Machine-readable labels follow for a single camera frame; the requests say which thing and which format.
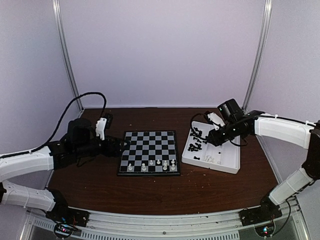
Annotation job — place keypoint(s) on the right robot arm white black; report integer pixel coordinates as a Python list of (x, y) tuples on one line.
[(303, 134)]

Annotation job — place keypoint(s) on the black white chessboard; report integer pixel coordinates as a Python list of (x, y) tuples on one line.
[(150, 145)]

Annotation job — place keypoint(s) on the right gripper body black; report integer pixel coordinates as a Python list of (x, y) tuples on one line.
[(230, 133)]

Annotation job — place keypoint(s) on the white chess queen piece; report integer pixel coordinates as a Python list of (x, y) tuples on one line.
[(130, 167)]

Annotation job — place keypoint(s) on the aluminium frame post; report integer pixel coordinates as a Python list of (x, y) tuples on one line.
[(264, 31), (64, 48)]

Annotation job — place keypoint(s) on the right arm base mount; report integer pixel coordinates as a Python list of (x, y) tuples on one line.
[(267, 211)]

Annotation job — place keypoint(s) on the controller board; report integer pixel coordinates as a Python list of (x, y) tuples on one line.
[(265, 230), (63, 230)]

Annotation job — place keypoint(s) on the left controller board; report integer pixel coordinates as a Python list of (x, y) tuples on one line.
[(63, 230)]

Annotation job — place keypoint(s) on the left aluminium frame post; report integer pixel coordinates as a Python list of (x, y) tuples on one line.
[(64, 48)]

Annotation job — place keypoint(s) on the black chess pieces cluster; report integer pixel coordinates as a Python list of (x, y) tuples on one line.
[(194, 147), (197, 134)]

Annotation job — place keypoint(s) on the aluminium front rail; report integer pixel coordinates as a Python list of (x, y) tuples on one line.
[(225, 225)]

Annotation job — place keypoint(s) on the right aluminium frame post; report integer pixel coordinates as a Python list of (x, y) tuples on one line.
[(264, 31)]

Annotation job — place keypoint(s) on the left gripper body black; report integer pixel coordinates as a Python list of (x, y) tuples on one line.
[(87, 151)]

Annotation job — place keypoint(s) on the white plastic tray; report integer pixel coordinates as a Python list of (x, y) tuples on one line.
[(224, 158)]

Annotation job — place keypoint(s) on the right controller board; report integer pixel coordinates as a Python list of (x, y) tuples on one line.
[(265, 230)]

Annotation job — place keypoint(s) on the white chess pieces pile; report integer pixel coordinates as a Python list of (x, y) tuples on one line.
[(213, 157)]

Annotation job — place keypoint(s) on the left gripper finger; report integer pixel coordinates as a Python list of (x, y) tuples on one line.
[(117, 153), (120, 143)]

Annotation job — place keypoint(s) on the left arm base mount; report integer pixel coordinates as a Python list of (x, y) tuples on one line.
[(61, 211)]

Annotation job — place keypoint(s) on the black chess pieces upper cluster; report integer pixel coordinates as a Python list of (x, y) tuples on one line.
[(197, 134)]

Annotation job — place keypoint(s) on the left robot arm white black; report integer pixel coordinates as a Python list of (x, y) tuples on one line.
[(21, 163)]

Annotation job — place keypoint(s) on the black chess pieces lower cluster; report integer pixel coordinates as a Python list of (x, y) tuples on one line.
[(194, 147)]

